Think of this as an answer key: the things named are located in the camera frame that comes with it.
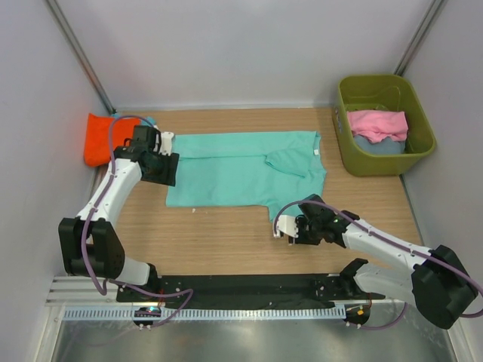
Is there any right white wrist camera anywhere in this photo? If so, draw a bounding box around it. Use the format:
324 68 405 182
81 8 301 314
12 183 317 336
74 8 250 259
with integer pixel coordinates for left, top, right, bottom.
273 215 298 238

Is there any light blue folded t shirt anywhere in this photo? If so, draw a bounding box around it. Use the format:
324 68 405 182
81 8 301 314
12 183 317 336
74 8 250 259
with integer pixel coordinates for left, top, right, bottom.
111 112 157 127

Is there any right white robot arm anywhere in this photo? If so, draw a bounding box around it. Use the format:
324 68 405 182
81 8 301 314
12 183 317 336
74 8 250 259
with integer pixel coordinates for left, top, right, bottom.
273 195 482 330

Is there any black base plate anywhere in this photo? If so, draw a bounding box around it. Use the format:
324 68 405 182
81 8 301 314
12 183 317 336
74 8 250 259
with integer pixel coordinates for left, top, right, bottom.
139 274 384 301

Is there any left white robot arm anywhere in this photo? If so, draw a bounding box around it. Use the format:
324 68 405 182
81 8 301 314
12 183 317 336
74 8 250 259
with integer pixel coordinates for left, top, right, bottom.
58 125 180 302

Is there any teal t shirt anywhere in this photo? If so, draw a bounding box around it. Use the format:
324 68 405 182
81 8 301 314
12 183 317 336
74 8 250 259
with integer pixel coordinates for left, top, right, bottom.
165 130 327 219

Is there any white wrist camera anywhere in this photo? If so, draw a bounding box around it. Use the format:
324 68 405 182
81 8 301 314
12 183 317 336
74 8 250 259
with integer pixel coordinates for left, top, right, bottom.
158 131 175 156
273 215 298 238

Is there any olive green plastic bin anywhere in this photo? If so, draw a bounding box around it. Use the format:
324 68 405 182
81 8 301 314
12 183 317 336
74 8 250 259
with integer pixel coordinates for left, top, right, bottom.
332 74 436 176

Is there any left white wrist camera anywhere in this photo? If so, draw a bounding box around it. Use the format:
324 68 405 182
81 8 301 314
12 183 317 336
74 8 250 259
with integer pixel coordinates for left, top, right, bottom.
158 131 175 156

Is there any grey blue t shirt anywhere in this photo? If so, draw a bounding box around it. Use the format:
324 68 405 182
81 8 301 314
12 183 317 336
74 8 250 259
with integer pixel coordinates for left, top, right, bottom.
354 135 405 155

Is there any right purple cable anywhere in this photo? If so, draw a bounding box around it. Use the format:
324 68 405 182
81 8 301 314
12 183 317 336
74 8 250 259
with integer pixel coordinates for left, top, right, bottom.
272 199 483 333

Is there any slotted cable duct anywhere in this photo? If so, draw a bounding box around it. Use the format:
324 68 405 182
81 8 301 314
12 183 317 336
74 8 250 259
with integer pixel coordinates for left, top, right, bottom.
63 305 346 323

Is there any pink t shirt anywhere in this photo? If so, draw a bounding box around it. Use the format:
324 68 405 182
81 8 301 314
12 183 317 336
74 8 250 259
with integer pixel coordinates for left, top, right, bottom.
347 110 408 143

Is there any purple cable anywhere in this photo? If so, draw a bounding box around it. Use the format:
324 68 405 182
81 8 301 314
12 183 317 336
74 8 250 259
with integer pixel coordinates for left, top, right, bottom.
82 115 194 327
272 199 483 333

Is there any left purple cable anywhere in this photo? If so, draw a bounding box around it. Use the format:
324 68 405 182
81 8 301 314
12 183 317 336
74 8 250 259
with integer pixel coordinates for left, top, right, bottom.
82 115 194 327

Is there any orange folded t shirt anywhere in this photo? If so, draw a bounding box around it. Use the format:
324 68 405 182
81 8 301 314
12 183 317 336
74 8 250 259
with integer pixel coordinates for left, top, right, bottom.
84 113 140 167

